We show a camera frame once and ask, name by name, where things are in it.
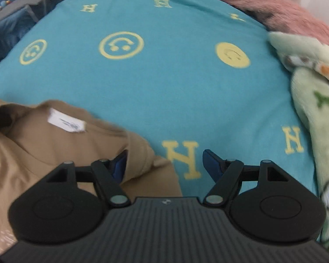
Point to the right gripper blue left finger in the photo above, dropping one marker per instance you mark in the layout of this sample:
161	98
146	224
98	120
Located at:
108	175

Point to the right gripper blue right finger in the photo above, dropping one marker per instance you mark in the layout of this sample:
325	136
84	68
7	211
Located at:
226	175

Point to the tan t-shirt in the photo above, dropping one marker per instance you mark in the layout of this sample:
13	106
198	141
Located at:
36	139

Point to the teal smiley bed sheet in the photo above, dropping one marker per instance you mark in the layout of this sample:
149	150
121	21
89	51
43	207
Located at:
187	75

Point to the green cartoon fleece blanket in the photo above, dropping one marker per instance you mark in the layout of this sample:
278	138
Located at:
307	59

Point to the pink fuzzy blanket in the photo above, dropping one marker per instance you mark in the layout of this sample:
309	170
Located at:
284	16

